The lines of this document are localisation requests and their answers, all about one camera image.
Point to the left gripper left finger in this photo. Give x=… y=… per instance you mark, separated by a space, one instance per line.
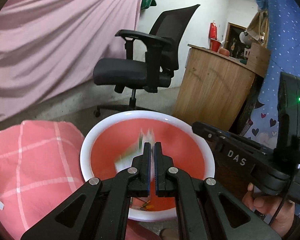
x=99 y=208

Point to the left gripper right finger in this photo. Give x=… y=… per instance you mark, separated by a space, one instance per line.
x=205 y=209

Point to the green printed wrapper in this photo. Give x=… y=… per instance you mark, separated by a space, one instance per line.
x=125 y=160

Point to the red and white trash bin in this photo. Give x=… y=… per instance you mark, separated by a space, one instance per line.
x=112 y=136

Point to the person's right hand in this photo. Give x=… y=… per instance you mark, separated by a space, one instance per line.
x=267 y=205

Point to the pink checked tablecloth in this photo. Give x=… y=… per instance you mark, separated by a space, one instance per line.
x=39 y=169

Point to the wooden cabinet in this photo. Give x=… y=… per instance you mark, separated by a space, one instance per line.
x=215 y=86

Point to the orange fruit on cabinet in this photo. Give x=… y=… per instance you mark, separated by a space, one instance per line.
x=224 y=52

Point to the red cup on cabinet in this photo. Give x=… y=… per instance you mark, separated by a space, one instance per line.
x=214 y=45

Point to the blue dotted curtain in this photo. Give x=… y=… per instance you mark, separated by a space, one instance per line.
x=284 y=45

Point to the black office chair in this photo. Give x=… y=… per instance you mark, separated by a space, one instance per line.
x=151 y=58

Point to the pink hanging sheet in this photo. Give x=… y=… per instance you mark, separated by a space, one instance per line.
x=50 y=46

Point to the green dustpan on wall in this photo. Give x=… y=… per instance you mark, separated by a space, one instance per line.
x=145 y=4

